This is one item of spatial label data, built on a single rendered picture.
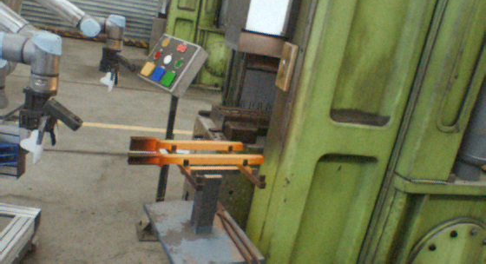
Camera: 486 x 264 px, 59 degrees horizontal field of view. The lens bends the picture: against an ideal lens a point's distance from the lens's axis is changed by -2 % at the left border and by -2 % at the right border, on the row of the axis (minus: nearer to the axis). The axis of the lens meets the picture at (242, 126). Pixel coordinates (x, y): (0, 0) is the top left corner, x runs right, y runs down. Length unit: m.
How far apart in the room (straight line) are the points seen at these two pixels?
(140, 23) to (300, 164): 8.44
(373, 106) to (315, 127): 0.28
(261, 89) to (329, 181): 0.65
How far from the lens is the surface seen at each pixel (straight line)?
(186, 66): 2.26
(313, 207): 1.78
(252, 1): 1.74
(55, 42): 1.28
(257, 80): 2.15
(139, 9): 9.79
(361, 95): 1.69
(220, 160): 1.42
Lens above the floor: 1.49
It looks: 16 degrees down
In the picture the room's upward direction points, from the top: 12 degrees clockwise
